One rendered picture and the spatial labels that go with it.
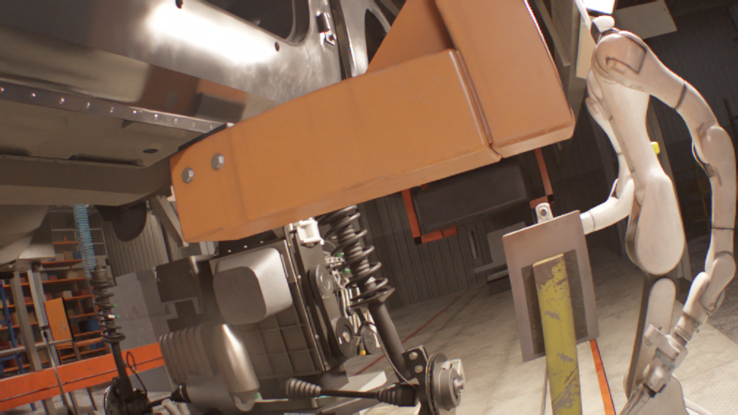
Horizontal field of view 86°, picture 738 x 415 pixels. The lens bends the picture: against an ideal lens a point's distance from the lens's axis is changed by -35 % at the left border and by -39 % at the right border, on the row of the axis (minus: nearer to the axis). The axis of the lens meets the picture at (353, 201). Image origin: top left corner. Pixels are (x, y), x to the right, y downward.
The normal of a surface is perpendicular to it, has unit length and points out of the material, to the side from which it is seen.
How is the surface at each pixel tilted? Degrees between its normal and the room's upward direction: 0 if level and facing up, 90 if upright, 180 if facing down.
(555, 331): 90
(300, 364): 90
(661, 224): 90
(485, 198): 90
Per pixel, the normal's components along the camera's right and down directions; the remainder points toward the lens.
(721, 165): -0.28, 0.23
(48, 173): 0.93, -0.14
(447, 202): -0.35, -0.01
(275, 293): 0.71, -0.26
